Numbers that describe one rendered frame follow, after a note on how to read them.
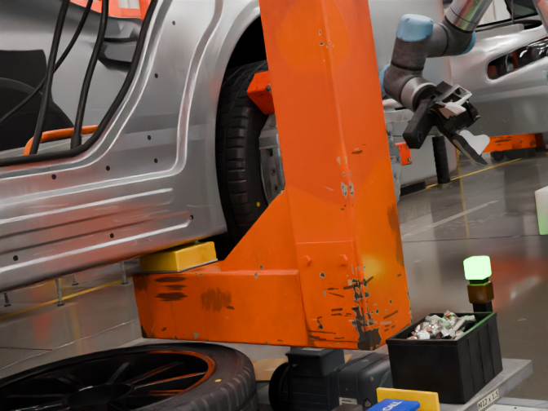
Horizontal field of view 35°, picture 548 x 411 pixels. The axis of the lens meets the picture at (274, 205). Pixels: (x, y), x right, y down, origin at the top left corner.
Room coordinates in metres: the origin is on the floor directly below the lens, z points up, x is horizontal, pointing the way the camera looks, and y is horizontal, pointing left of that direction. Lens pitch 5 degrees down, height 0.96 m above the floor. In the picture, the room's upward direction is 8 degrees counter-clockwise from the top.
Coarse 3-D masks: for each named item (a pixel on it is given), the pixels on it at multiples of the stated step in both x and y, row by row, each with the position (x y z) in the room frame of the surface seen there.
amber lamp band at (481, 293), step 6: (486, 282) 1.70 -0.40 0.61; (492, 282) 1.71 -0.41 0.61; (468, 288) 1.70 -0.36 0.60; (474, 288) 1.70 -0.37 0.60; (480, 288) 1.69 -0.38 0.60; (486, 288) 1.69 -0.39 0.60; (492, 288) 1.71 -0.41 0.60; (468, 294) 1.71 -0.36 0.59; (474, 294) 1.70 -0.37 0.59; (480, 294) 1.69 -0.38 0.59; (486, 294) 1.68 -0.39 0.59; (492, 294) 1.70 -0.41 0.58; (474, 300) 1.70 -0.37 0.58; (480, 300) 1.69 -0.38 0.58; (486, 300) 1.68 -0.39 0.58
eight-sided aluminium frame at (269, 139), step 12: (264, 132) 2.20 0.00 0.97; (276, 132) 2.16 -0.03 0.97; (264, 144) 2.18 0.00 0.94; (276, 144) 2.16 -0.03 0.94; (264, 156) 2.19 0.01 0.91; (276, 156) 2.16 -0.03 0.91; (264, 168) 2.19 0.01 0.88; (276, 168) 2.17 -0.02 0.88; (276, 180) 2.20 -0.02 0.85; (276, 192) 2.20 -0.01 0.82; (396, 192) 2.55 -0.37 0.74
